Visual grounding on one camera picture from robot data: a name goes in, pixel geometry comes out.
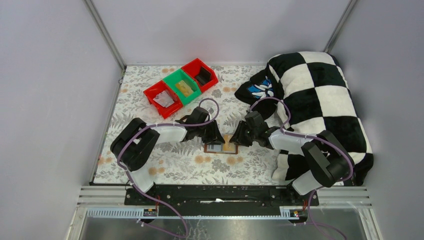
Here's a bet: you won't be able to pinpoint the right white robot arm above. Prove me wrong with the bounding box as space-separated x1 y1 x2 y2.
230 111 354 196

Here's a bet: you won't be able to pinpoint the gold VIP card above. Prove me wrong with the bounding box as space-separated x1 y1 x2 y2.
222 134 237 154

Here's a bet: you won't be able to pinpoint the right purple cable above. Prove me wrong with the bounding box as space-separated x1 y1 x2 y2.
249 96 355 240

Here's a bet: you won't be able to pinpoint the silver card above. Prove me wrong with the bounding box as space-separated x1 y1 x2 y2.
153 90 175 108

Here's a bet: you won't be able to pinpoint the green bin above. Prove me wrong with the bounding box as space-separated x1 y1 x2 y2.
163 69 202 106

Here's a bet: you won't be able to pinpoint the red bin far right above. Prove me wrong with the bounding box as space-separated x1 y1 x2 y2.
181 58 219 93

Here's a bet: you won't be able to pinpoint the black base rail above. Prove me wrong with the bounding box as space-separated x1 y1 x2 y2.
124 184 319 217

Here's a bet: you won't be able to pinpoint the checkered black white pillow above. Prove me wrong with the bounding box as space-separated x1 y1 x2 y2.
266 51 374 186

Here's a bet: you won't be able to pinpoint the purple cable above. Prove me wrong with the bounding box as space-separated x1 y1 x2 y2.
249 96 355 240
116 97 221 239

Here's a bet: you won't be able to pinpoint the aluminium frame rails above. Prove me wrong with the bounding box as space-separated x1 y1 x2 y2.
77 185 373 209

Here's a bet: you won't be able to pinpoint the black cap with blue logo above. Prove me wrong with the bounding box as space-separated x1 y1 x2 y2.
234 68 284 120

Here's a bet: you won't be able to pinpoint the red bin near left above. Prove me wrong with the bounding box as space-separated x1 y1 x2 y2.
143 80 183 119

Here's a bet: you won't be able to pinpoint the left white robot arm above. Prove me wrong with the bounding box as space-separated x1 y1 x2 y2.
110 106 225 193

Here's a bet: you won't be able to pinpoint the red bin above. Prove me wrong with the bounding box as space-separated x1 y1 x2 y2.
181 58 219 93
143 80 183 119

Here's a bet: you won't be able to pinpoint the brown leather card holder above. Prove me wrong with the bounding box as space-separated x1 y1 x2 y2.
204 133 239 155

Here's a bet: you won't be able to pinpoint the floral table cloth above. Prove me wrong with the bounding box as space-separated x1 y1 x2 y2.
93 65 309 185

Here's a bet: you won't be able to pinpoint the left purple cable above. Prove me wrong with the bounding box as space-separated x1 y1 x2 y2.
116 97 221 239

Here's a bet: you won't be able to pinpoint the black item in red bin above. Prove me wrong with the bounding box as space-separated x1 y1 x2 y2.
194 67 212 86

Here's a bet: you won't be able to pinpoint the yellow card in green bin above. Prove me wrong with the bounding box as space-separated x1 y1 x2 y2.
175 80 194 97

